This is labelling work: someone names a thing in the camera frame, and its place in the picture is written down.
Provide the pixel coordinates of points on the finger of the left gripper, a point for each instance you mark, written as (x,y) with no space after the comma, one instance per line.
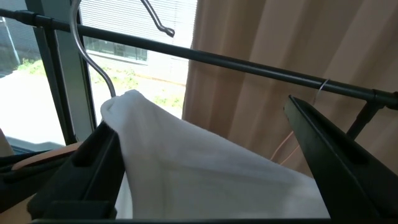
(15,158)
(31,183)

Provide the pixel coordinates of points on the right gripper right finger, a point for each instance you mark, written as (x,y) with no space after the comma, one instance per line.
(351,186)

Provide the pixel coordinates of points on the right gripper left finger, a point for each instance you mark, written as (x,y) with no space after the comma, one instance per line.
(77,186)

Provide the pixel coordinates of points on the white printed t-shirt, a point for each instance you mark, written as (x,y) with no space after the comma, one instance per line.
(202,174)

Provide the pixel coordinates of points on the black clothes rack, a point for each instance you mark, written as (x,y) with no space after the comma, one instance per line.
(217,60)

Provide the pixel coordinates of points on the beige curtain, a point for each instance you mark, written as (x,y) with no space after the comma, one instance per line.
(280,40)
(4,143)

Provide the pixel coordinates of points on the window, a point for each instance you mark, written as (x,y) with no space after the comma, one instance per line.
(28,102)

